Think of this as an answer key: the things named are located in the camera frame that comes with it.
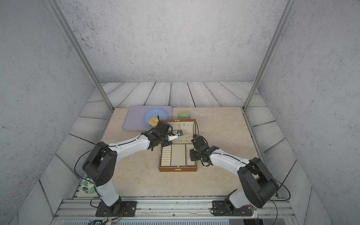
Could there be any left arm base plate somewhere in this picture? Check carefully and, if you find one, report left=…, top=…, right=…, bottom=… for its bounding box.
left=95, top=200, right=137, bottom=218

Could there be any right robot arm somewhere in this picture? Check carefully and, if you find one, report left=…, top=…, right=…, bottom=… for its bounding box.
left=190, top=135, right=279, bottom=211

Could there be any metal frame post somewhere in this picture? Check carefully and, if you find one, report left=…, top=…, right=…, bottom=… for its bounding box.
left=46, top=0, right=114, bottom=112
left=243, top=0, right=296, bottom=111

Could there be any blue plate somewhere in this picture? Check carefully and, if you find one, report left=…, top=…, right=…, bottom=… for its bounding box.
left=143, top=108, right=168, bottom=127

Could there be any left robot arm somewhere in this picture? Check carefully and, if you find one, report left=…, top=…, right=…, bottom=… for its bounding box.
left=82, top=121, right=183, bottom=207

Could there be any brown jewelry box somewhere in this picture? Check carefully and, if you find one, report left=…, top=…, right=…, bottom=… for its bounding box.
left=158, top=119, right=197, bottom=172

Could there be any green bowl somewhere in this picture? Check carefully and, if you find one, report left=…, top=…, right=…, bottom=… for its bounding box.
left=177, top=111, right=191, bottom=120

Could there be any right metal frame post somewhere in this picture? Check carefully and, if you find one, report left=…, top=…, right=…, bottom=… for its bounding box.
left=243, top=0, right=296, bottom=111

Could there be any aluminium mounting rail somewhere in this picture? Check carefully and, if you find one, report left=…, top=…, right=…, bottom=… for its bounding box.
left=54, top=196, right=297, bottom=224

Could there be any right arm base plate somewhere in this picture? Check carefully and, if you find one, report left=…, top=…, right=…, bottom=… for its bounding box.
left=211, top=200, right=253, bottom=217

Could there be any left metal frame post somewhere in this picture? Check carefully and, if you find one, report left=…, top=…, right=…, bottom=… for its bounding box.
left=46, top=0, right=114, bottom=112

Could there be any purple tray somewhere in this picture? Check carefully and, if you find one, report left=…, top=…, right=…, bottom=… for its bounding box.
left=123, top=106, right=173, bottom=131

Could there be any yellow pastry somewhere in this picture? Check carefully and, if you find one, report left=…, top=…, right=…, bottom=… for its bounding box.
left=149, top=117, right=159, bottom=127

